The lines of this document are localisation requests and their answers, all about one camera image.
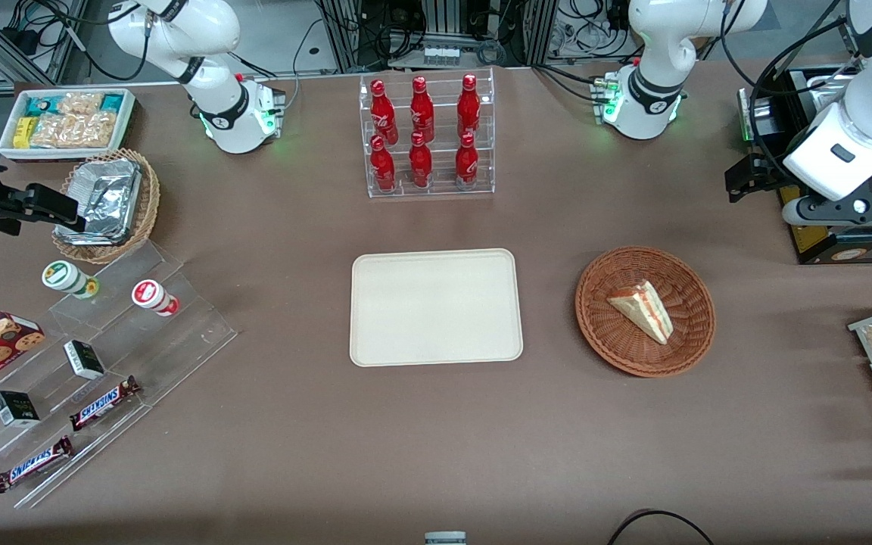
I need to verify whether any large clear rice cracker bag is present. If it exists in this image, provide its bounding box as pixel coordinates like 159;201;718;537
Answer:
30;112;117;149

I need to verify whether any red lid cup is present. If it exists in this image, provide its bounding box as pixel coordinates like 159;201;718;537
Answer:
131;279;180;317

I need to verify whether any aluminium foil container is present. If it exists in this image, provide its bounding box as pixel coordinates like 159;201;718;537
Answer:
56;158;143;246

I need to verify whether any black hot food display case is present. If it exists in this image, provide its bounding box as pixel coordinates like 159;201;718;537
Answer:
737;64;872;266

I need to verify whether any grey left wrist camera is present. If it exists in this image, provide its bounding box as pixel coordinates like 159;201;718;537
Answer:
782;195;872;227

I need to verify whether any white rectangular snack bin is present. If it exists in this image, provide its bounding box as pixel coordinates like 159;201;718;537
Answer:
0;87;139;162

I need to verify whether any triangular sandwich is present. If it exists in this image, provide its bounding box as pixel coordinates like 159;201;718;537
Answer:
606;280;674;346

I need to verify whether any small black box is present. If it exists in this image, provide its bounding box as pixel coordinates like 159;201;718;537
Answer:
63;339;106;381
0;390;41;428

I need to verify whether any cream plastic serving tray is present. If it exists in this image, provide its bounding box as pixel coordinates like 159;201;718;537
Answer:
350;248;525;368

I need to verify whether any black cable loop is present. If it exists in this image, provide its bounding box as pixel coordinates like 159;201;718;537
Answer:
606;509;717;545

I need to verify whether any large brown wicker basket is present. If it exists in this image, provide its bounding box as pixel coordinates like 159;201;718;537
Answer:
575;246;717;378

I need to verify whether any green lid cup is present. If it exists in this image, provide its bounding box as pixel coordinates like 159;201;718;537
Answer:
42;260;101;300

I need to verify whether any clear acrylic bottle rack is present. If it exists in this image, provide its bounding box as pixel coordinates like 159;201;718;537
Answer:
358;67;497;199

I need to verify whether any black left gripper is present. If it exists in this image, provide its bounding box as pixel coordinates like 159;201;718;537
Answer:
724;154;789;205

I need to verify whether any small clear rice cracker bag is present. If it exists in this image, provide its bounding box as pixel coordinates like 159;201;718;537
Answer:
58;92;104;116

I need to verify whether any snickers bar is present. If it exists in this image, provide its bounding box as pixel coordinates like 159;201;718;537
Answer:
0;435;74;494
69;375;142;432

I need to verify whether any small light wicker basket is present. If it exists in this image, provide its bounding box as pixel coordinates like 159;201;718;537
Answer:
51;148;161;265

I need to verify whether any clear acrylic stepped stand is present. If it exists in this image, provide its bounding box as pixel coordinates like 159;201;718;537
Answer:
0;240;239;510

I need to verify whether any red cola bottle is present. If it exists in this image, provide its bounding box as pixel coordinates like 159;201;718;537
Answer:
456;73;482;140
408;132;434;189
454;132;480;188
369;79;400;145
369;135;397;192
410;76;436;144

